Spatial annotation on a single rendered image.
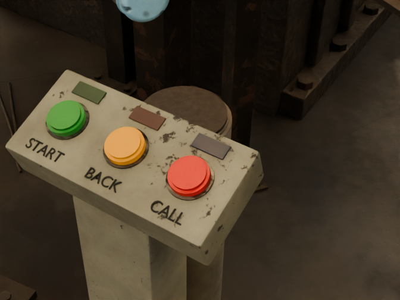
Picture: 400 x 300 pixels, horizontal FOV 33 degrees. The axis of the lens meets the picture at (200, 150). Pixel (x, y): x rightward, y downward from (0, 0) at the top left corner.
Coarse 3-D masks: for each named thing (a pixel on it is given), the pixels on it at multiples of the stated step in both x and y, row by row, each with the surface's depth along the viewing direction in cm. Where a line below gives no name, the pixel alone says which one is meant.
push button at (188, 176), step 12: (192, 156) 62; (180, 168) 61; (192, 168) 61; (204, 168) 61; (168, 180) 61; (180, 180) 61; (192, 180) 61; (204, 180) 61; (180, 192) 60; (192, 192) 60
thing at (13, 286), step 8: (0, 280) 124; (8, 280) 124; (0, 288) 122; (8, 288) 122; (16, 288) 122; (24, 288) 122; (0, 296) 120; (8, 296) 120; (16, 296) 121; (24, 296) 121; (32, 296) 121
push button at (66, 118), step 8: (56, 104) 68; (64, 104) 68; (72, 104) 67; (80, 104) 68; (48, 112) 68; (56, 112) 67; (64, 112) 67; (72, 112) 67; (80, 112) 67; (48, 120) 67; (56, 120) 67; (64, 120) 67; (72, 120) 66; (80, 120) 67; (56, 128) 66; (64, 128) 66; (72, 128) 66; (80, 128) 67
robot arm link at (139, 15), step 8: (112, 0) 94; (120, 0) 91; (128, 0) 90; (136, 0) 91; (144, 0) 91; (152, 0) 92; (160, 0) 92; (168, 0) 93; (120, 8) 93; (128, 8) 91; (136, 8) 91; (144, 8) 92; (152, 8) 93; (160, 8) 93; (128, 16) 92; (136, 16) 92; (144, 16) 93; (152, 16) 93
